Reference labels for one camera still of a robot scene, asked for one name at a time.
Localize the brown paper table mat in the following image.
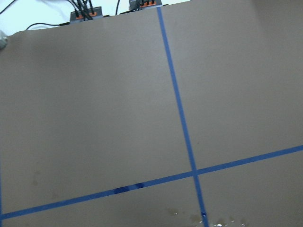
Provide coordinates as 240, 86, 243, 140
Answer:
0, 0, 303, 227

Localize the orange circuit board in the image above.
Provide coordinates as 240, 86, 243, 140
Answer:
70, 7, 103, 24
129, 0, 163, 10

